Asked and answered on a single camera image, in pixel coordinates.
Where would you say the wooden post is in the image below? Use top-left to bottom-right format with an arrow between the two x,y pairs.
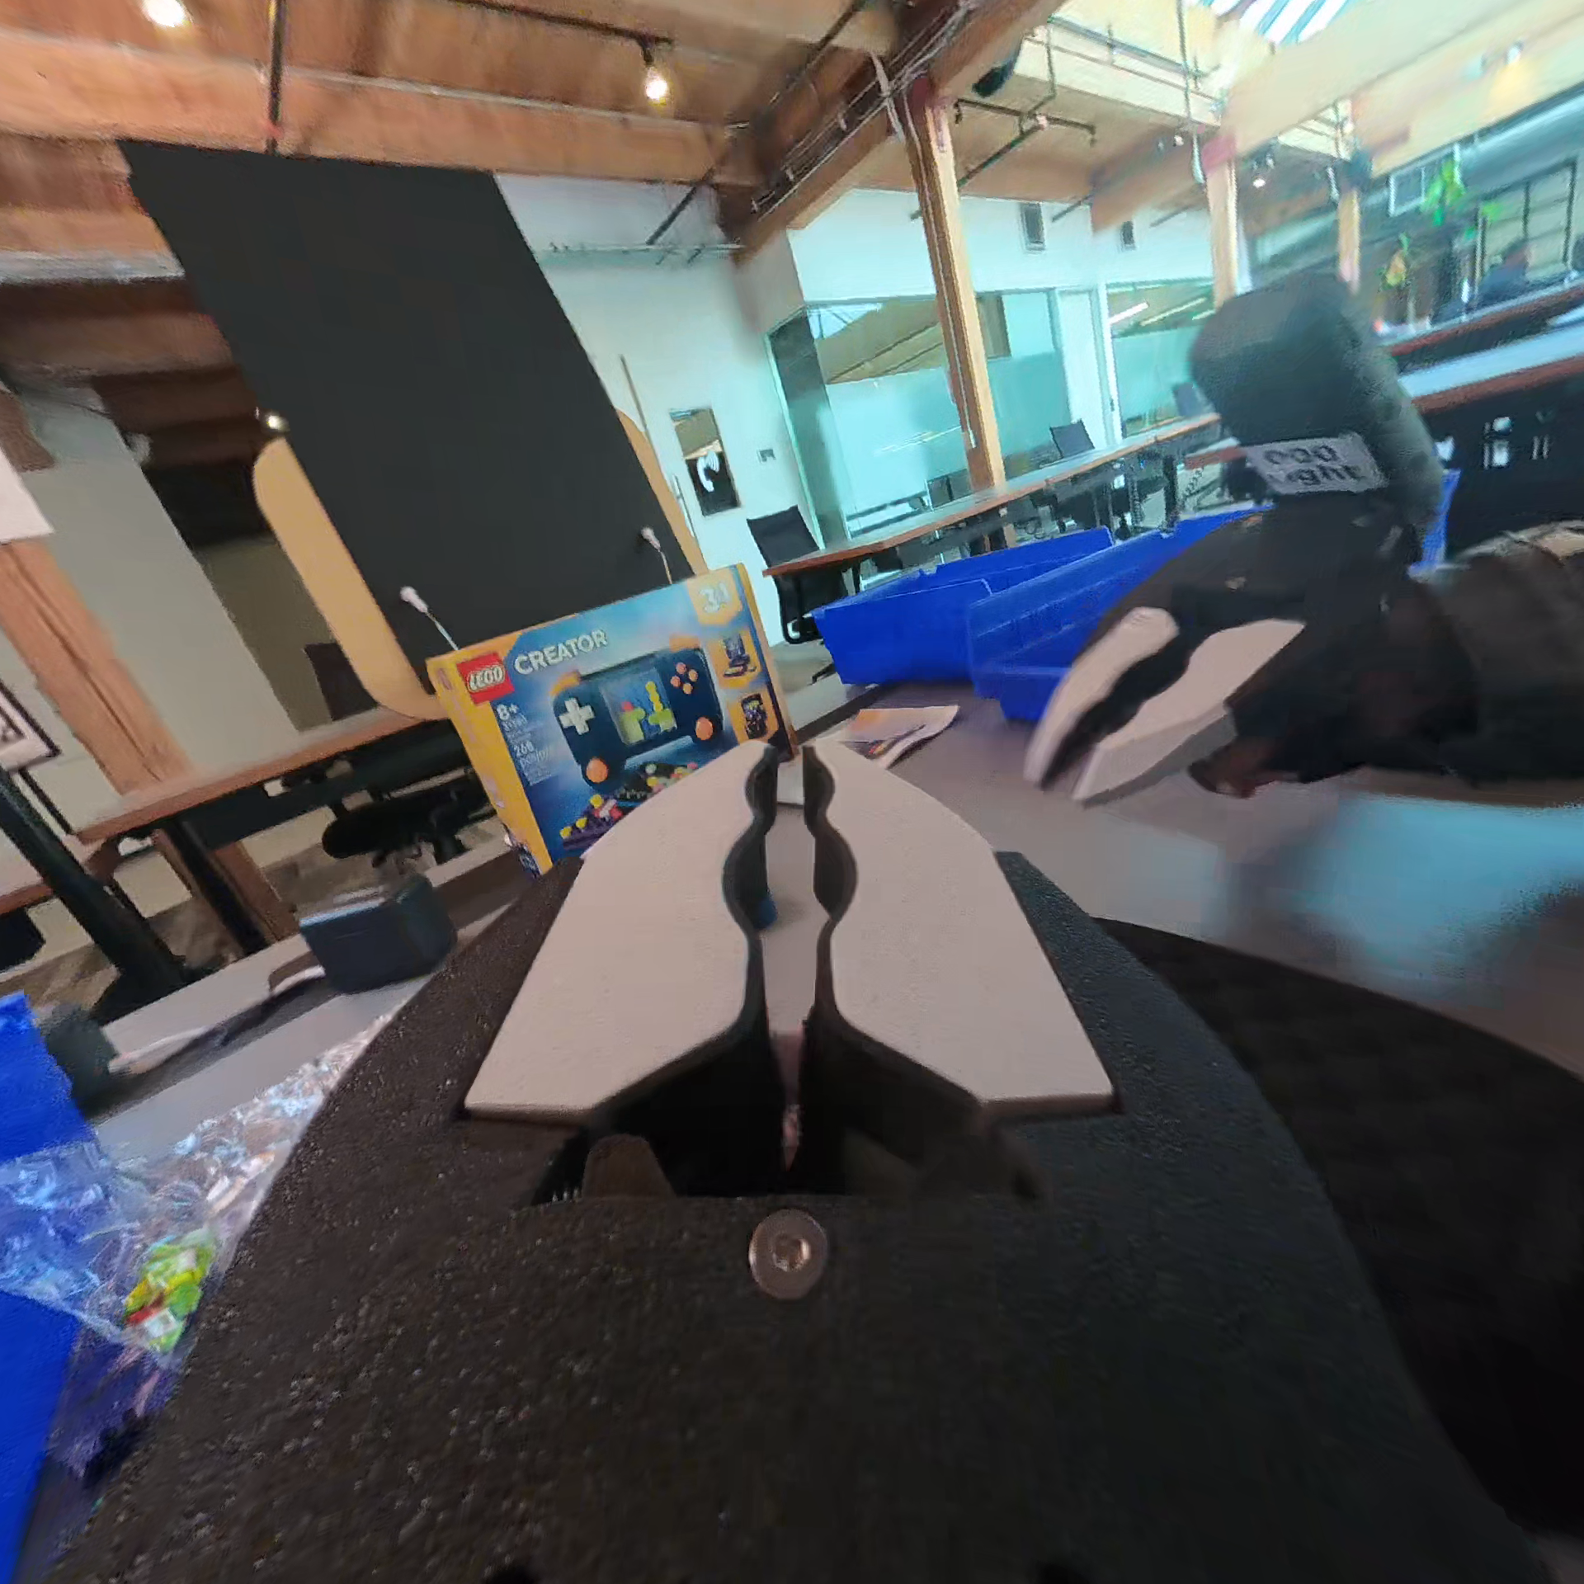
1206,137 -> 1243,310
902,85 -> 1010,489

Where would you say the small dark blue box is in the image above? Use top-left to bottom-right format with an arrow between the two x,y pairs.
298,872 -> 455,995

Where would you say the instruction booklet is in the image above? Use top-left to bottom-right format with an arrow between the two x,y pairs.
822,702 -> 958,759

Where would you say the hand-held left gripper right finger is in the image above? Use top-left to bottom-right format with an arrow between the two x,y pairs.
797,740 -> 1119,1131

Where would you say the dark window with phone icon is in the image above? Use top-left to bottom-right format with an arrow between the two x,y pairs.
669,406 -> 741,520

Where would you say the clear plastic bag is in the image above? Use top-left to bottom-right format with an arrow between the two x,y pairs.
0,1027 -> 362,1473

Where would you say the black office chair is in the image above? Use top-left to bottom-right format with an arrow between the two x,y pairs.
320,743 -> 496,868
746,504 -> 824,644

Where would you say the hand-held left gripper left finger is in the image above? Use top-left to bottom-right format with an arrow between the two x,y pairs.
463,740 -> 795,1128

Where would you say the colourful toy set box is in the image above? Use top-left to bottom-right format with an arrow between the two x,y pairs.
425,564 -> 797,877

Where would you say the long wooden desk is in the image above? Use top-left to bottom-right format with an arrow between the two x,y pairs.
762,415 -> 1226,585

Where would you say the blue plastic bin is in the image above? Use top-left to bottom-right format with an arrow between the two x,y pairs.
969,471 -> 1462,725
814,529 -> 1115,685
0,989 -> 94,1541

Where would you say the white cable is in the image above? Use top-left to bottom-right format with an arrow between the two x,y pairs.
108,961 -> 327,1078

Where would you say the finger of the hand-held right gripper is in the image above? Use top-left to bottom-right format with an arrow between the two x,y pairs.
1074,617 -> 1309,805
1024,609 -> 1179,786

